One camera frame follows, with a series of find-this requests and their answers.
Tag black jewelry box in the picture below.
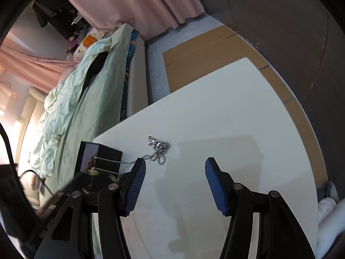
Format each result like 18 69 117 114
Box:
78 141 123 193

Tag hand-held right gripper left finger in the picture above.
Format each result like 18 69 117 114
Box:
34 157 147 259

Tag hanging dark clothes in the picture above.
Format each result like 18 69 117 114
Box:
32 0 90 40

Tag light green duvet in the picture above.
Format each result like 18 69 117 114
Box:
28 23 135 178

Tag bed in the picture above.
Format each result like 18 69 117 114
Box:
16 23 150 204

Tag wide pink curtain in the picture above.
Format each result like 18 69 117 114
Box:
51 0 207 40

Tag draped pink curtain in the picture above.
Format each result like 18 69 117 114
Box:
0 38 79 93

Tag floral pillow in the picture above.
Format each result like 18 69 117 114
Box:
66 28 114 60

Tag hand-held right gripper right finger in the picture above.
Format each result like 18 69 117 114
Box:
205 157 316 259

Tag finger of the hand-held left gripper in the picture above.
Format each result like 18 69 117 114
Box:
38 174 81 218

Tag silver chain necklace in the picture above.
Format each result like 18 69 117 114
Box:
93 136 171 174

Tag dark brown wardrobe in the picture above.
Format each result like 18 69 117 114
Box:
186 0 345 197

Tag white square table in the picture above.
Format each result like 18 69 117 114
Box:
162 25 328 190

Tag black garment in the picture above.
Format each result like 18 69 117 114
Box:
82 51 109 93

